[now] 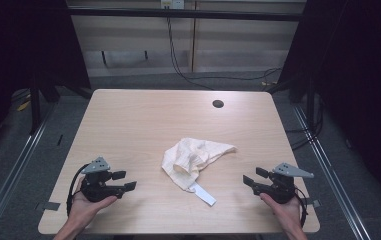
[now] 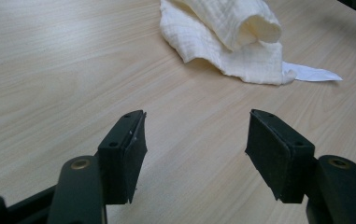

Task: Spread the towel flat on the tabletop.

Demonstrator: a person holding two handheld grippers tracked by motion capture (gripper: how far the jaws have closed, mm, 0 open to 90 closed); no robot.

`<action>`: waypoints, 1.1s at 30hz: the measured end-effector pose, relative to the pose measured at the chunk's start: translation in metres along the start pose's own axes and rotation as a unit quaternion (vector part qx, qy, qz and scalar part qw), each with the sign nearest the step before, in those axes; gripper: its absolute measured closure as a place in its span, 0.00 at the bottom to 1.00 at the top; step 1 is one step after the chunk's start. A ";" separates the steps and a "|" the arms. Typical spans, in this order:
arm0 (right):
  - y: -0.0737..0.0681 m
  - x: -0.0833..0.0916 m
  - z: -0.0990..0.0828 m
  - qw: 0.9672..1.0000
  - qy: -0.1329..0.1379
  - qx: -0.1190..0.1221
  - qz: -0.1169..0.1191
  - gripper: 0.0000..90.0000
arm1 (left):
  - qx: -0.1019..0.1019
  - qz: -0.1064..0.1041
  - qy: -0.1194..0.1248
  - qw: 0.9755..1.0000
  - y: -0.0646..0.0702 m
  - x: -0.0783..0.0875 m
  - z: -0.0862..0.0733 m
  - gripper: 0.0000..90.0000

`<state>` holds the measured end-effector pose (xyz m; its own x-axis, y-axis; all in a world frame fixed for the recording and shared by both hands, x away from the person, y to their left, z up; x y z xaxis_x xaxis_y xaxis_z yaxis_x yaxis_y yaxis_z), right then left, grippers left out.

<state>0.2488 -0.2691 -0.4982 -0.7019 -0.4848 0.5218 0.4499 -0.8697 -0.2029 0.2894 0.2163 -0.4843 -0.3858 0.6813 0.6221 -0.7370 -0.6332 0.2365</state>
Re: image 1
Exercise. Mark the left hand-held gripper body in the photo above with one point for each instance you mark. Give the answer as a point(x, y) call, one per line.
point(97, 190)

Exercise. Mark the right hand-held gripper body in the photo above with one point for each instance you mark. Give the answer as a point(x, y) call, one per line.
point(279, 190)

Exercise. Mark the white towel with label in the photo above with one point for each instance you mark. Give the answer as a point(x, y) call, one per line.
point(191, 156)

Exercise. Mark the person's left hand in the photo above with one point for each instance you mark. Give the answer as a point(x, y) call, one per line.
point(84, 206)

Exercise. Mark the person's right hand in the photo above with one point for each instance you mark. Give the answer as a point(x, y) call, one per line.
point(286, 213)

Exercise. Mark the grey tape strip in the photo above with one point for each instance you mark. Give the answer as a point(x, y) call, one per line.
point(313, 202)
point(48, 206)

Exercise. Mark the small black floor tape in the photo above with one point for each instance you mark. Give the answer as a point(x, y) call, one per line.
point(59, 140)

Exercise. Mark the black metal stand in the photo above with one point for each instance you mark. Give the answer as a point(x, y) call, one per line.
point(310, 106)

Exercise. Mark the dark round table grommet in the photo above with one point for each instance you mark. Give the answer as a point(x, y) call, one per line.
point(218, 103)

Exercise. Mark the yellow floor object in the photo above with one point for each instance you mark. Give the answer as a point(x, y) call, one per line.
point(23, 106)

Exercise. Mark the black curtain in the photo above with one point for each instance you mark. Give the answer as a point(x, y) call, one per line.
point(21, 50)
point(354, 83)

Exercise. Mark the black horizontal bar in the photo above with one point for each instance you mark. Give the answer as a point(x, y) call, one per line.
point(178, 14)

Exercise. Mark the metal floor rail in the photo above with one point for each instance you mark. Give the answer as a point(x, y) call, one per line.
point(331, 173)
point(14, 170)

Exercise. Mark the white wall socket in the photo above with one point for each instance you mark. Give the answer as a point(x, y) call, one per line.
point(173, 4)

